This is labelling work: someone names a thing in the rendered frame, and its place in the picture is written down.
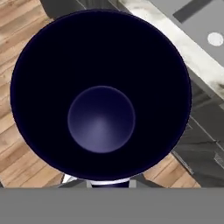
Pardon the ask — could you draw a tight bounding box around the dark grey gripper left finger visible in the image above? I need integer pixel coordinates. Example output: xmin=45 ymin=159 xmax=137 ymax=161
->
xmin=59 ymin=178 xmax=94 ymax=189

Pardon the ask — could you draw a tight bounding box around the dark blue mug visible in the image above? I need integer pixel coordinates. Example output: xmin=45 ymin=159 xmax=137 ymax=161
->
xmin=10 ymin=8 xmax=193 ymax=189

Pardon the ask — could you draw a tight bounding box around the dark grey cupboard door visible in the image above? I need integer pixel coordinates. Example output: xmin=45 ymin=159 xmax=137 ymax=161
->
xmin=39 ymin=0 xmax=121 ymax=21
xmin=171 ymin=115 xmax=224 ymax=188
xmin=189 ymin=78 xmax=224 ymax=152

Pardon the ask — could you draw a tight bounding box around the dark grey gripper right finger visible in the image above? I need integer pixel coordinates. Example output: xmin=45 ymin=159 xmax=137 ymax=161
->
xmin=129 ymin=172 xmax=165 ymax=189

